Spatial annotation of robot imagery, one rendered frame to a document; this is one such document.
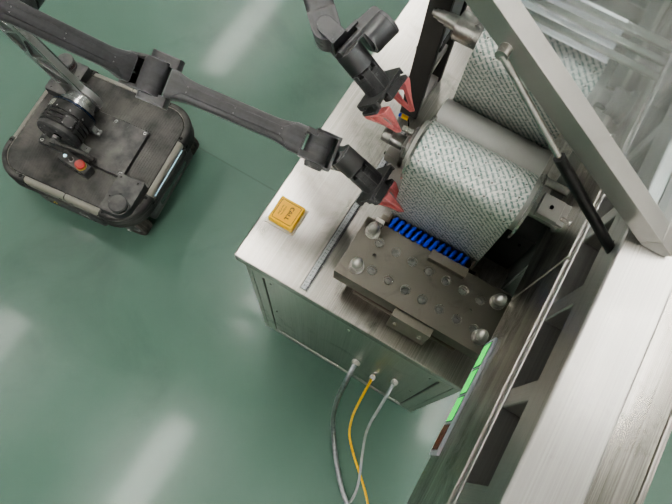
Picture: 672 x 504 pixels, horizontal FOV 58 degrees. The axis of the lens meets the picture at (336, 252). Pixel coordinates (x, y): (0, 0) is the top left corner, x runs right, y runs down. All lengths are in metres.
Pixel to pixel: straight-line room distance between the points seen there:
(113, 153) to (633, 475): 2.05
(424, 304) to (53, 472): 1.61
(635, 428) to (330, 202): 0.91
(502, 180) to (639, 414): 0.48
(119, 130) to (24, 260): 0.66
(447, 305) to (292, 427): 1.12
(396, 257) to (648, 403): 0.63
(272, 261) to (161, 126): 1.12
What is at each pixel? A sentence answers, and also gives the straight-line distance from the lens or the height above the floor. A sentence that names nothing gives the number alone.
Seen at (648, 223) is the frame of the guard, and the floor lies 1.70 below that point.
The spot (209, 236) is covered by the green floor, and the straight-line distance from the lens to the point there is 2.55.
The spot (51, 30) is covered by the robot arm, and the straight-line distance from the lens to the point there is 1.37.
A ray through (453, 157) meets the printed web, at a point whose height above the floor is 1.31.
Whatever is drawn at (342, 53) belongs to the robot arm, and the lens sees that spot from 1.22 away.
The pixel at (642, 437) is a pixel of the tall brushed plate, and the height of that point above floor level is 1.44.
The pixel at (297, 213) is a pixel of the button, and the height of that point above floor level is 0.92.
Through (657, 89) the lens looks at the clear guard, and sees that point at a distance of 0.87.
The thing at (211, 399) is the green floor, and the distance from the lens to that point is 2.40.
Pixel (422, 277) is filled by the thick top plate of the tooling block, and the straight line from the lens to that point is 1.41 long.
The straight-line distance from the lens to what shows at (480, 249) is 1.40.
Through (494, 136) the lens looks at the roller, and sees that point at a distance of 1.36.
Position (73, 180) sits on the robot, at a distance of 2.51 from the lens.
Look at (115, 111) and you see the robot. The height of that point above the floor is 0.24.
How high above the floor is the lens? 2.37
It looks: 71 degrees down
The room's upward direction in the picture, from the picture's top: 8 degrees clockwise
